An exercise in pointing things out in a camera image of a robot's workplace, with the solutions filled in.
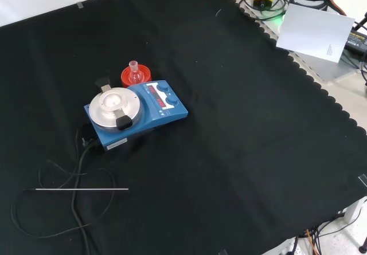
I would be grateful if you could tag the clear tape piece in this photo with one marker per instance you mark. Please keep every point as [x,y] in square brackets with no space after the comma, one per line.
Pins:
[363,179]
[80,5]
[223,252]

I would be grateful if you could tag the clear round-bottom flask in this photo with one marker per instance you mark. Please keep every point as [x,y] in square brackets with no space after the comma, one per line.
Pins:
[134,77]

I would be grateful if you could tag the white table leg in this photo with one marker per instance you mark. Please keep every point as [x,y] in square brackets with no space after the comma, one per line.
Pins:
[352,212]

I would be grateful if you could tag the black power adapter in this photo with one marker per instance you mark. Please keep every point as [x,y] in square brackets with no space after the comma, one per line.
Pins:
[357,40]

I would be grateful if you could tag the thin silver rod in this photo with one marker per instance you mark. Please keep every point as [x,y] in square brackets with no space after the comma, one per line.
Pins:
[86,189]

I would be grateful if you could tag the pale board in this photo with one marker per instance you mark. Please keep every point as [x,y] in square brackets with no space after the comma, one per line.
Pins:
[312,31]

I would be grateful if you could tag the black cloth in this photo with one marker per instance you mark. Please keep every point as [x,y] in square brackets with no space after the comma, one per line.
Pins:
[229,137]

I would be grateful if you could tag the heater with blue base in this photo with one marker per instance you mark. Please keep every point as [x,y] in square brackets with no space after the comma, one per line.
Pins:
[169,113]

